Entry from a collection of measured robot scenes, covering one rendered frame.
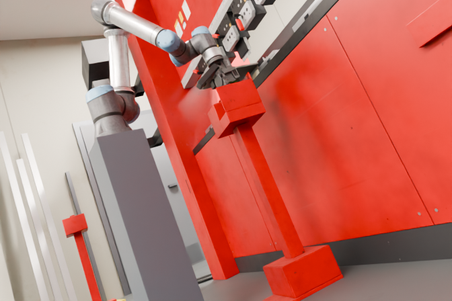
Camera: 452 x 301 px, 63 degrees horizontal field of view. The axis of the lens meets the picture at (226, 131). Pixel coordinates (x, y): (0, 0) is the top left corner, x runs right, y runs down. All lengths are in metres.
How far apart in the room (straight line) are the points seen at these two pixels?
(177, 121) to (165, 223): 1.38
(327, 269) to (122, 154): 0.84
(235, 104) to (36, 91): 4.03
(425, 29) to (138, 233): 1.06
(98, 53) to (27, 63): 2.51
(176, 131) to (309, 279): 1.56
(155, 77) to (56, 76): 2.73
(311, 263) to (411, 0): 0.88
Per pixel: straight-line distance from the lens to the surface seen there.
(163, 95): 2.72
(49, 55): 5.50
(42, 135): 4.97
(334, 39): 1.31
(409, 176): 1.23
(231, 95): 1.44
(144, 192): 1.38
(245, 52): 2.00
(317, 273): 1.41
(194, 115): 2.71
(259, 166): 1.45
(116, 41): 1.73
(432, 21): 1.07
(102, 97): 1.52
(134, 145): 1.42
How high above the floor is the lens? 0.33
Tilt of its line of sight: 13 degrees up
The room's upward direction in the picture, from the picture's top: 22 degrees counter-clockwise
